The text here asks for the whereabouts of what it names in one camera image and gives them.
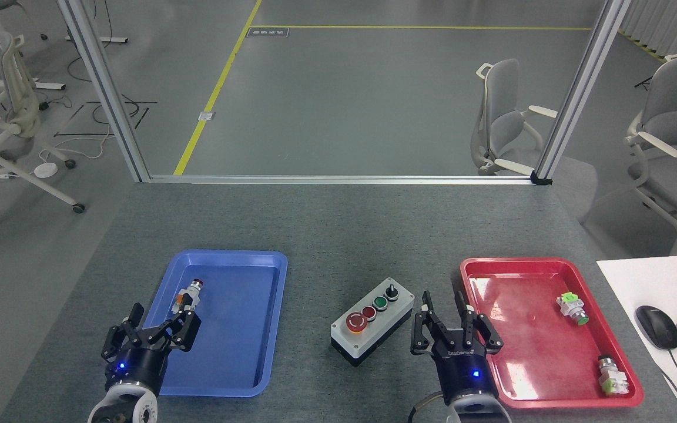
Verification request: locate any white desk board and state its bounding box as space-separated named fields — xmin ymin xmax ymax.
xmin=596 ymin=254 xmax=677 ymax=423

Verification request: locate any green push button switch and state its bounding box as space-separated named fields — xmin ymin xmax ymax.
xmin=597 ymin=354 xmax=630 ymax=397
xmin=556 ymin=292 xmax=589 ymax=326

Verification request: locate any white desk frame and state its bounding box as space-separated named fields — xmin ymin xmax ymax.
xmin=0 ymin=0 xmax=66 ymax=117

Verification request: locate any red push button switch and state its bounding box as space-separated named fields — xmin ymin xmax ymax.
xmin=173 ymin=278 xmax=206 ymax=315

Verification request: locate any red plastic tray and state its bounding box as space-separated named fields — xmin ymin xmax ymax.
xmin=460 ymin=257 xmax=645 ymax=409

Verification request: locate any black computer mouse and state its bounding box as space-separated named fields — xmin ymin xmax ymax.
xmin=635 ymin=305 xmax=677 ymax=351

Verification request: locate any grey control box with buttons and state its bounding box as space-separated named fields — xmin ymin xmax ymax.
xmin=330 ymin=277 xmax=415 ymax=368

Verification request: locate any silver aluminium rail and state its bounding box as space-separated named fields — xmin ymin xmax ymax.
xmin=149 ymin=174 xmax=536 ymax=185

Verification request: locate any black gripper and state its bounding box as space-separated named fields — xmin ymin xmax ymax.
xmin=410 ymin=291 xmax=504 ymax=407
xmin=101 ymin=294 xmax=202 ymax=396

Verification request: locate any blue plastic tray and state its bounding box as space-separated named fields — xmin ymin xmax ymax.
xmin=122 ymin=250 xmax=289 ymax=398

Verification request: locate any silver aluminium post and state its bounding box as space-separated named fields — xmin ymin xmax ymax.
xmin=56 ymin=0 xmax=151 ymax=183
xmin=531 ymin=0 xmax=632 ymax=186

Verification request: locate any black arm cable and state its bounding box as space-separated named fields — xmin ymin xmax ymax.
xmin=407 ymin=392 xmax=448 ymax=423

